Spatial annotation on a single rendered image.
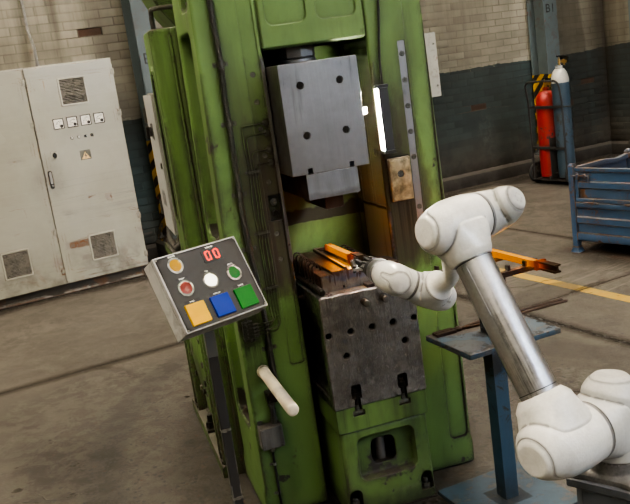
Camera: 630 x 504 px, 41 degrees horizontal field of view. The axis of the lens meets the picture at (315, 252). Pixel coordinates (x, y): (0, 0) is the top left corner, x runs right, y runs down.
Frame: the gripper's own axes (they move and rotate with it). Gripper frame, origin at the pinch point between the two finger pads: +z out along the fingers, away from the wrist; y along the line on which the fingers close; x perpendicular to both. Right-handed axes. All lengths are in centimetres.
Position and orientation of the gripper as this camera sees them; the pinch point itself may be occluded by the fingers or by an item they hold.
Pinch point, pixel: (357, 259)
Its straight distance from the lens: 307.9
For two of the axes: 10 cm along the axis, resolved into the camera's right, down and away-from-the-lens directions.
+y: 9.5, -1.9, 2.6
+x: -1.4, -9.7, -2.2
